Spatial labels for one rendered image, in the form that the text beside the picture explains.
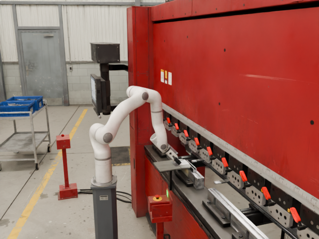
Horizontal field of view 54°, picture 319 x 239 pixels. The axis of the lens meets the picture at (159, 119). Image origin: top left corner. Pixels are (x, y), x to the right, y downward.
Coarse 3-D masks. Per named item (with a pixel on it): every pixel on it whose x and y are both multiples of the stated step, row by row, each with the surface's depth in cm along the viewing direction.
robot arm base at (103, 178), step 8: (96, 160) 221; (104, 160) 220; (96, 168) 223; (104, 168) 222; (96, 176) 225; (104, 176) 223; (112, 176) 235; (96, 184) 223; (104, 184) 223; (112, 184) 224
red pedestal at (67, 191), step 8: (56, 136) 395; (64, 136) 395; (56, 144) 381; (64, 144) 384; (64, 152) 394; (64, 160) 397; (64, 168) 399; (64, 176) 402; (64, 184) 415; (72, 184) 415; (64, 192) 401; (72, 192) 404
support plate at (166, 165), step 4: (168, 160) 268; (172, 160) 268; (180, 160) 268; (156, 164) 260; (160, 164) 260; (164, 164) 260; (168, 164) 260; (172, 164) 260; (160, 168) 252; (164, 168) 252; (168, 168) 252; (172, 168) 252; (176, 168) 252; (180, 168) 253; (184, 168) 254
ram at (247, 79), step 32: (160, 32) 291; (192, 32) 225; (224, 32) 184; (256, 32) 155; (288, 32) 134; (160, 64) 299; (192, 64) 230; (224, 64) 187; (256, 64) 157; (288, 64) 136; (192, 96) 235; (224, 96) 190; (256, 96) 159; (288, 96) 137; (192, 128) 240; (224, 128) 193; (256, 128) 161; (288, 128) 139; (256, 160) 164; (288, 160) 141; (288, 192) 142
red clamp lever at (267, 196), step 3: (264, 189) 153; (264, 192) 153; (267, 192) 153; (264, 195) 153; (267, 195) 152; (267, 198) 151; (270, 198) 151; (270, 201) 151; (270, 204) 149; (273, 204) 150
